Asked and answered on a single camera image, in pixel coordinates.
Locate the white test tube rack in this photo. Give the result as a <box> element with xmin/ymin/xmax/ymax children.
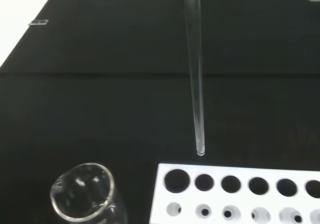
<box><xmin>149</xmin><ymin>162</ymin><xmax>320</xmax><ymax>224</ymax></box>

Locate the black cloth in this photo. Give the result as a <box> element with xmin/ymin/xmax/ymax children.
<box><xmin>0</xmin><ymin>0</ymin><xmax>320</xmax><ymax>224</ymax></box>

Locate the clear plastic clip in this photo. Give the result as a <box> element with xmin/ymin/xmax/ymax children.
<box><xmin>27</xmin><ymin>19</ymin><xmax>49</xmax><ymax>26</ymax></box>

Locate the clear glass beaker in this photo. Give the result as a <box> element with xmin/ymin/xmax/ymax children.
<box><xmin>49</xmin><ymin>162</ymin><xmax>129</xmax><ymax>224</ymax></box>

